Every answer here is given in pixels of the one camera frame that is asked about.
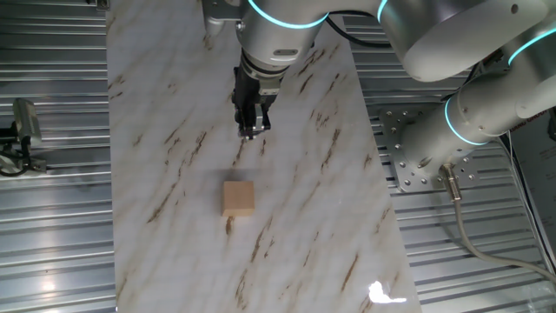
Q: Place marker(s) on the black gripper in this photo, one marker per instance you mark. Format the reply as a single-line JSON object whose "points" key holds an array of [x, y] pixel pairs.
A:
{"points": [[249, 89]]}

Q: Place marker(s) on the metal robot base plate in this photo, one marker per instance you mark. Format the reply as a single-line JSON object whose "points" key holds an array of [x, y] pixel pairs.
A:
{"points": [[393, 130]]}

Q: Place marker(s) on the metal camera mount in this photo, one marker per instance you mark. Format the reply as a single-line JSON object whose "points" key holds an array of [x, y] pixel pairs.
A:
{"points": [[37, 164]]}

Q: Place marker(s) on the clear plastic bag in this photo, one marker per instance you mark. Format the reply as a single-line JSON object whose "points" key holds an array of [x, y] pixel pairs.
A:
{"points": [[536, 297]]}

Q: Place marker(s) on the silver camera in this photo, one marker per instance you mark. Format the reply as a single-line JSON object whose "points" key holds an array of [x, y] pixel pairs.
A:
{"points": [[27, 119]]}

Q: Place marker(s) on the small wooden block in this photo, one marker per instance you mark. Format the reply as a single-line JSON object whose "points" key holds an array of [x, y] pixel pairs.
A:
{"points": [[238, 197]]}

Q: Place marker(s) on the small metal clamp bracket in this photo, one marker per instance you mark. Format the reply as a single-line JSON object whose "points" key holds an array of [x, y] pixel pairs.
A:
{"points": [[102, 4]]}

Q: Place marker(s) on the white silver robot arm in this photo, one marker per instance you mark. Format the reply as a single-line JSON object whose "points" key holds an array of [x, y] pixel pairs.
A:
{"points": [[434, 39]]}

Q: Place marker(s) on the marble pattern mat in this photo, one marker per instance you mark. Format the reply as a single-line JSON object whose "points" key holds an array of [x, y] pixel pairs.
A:
{"points": [[182, 243]]}

